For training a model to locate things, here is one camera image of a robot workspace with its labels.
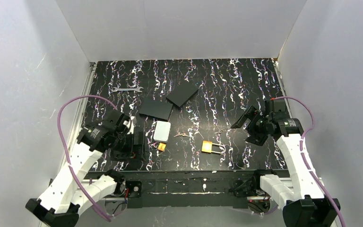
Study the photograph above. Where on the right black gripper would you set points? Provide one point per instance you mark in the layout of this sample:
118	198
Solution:
252	120

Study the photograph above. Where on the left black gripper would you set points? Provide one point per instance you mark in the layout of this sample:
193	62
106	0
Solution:
131	148

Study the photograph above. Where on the small brass padlock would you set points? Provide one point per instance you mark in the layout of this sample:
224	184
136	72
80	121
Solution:
161	147

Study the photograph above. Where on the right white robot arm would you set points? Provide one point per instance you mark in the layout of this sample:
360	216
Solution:
307	203

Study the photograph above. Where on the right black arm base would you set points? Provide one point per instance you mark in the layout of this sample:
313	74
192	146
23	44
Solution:
259	201

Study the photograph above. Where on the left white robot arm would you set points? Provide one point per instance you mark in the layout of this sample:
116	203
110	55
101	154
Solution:
63	202

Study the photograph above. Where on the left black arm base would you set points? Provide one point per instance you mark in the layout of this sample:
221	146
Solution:
118	202

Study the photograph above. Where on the white rectangular box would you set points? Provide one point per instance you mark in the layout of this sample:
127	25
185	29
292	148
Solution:
162	131

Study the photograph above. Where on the black square plate left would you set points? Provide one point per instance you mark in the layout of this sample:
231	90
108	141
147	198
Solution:
156	109

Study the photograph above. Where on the black square plate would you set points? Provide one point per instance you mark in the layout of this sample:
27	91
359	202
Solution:
182	93
156	109

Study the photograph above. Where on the large brass padlock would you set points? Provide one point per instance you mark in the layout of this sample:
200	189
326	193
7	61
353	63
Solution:
207	147

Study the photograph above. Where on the silver open-end wrench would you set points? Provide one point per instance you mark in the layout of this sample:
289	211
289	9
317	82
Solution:
136	89

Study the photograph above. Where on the black square plate right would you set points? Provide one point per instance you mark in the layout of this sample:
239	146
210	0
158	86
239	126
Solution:
182	93

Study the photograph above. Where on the aluminium frame rail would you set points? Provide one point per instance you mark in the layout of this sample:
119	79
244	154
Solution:
78	116

